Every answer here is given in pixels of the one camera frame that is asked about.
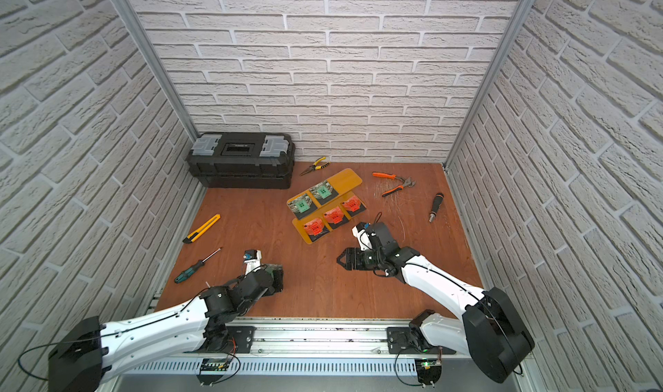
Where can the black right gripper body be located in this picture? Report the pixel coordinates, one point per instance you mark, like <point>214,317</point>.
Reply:
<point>367,260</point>

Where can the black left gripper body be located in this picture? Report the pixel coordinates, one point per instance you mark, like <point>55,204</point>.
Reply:
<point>277,279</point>

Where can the red tea bag small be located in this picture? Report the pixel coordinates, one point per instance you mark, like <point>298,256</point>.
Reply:
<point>335,218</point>

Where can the red tea bag large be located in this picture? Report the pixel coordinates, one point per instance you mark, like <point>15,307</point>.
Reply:
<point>315,229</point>

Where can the green tea bag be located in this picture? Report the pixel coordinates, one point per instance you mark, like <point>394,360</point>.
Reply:
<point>323,192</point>
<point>302,205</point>
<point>275,270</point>

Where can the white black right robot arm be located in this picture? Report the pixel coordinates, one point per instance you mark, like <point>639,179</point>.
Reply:
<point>487,327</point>

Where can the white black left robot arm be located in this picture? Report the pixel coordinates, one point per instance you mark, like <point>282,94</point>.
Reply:
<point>93,352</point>

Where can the yellow wooden two-tier shelf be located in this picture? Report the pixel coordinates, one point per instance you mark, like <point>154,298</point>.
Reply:
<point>344,182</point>

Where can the yellow utility knife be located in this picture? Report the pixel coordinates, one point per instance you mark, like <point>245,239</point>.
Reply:
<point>195,235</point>

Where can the yellow black pliers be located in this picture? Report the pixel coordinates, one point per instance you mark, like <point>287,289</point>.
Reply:
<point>318,165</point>

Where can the left controller board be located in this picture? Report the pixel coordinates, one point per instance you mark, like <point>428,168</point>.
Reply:
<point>215,370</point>

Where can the controller board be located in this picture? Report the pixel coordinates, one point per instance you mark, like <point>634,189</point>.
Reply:
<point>428,372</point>
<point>215,370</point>

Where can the black plastic toolbox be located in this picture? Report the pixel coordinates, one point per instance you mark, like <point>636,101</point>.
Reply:
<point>243,160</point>

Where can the right controller board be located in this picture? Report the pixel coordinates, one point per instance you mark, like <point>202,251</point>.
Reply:
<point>428,372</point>

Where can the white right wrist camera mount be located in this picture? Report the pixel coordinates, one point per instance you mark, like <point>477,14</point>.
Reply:
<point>360,233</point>

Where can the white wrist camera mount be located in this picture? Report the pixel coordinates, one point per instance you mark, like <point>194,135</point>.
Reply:
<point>360,233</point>
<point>252,260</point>

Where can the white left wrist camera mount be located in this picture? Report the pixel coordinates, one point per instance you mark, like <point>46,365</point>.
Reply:
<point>252,260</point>

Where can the aluminium frame rail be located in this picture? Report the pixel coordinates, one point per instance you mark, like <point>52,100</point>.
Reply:
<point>275,338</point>

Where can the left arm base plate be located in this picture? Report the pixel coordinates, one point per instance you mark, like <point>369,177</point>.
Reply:
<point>233,339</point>

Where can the green handled screwdriver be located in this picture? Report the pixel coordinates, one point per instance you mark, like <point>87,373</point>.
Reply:
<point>190,271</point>

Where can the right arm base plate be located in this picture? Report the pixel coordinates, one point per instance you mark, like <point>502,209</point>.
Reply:
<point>404,340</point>

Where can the black orange screwdriver handle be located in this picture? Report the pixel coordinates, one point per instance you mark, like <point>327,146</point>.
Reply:
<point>437,201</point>

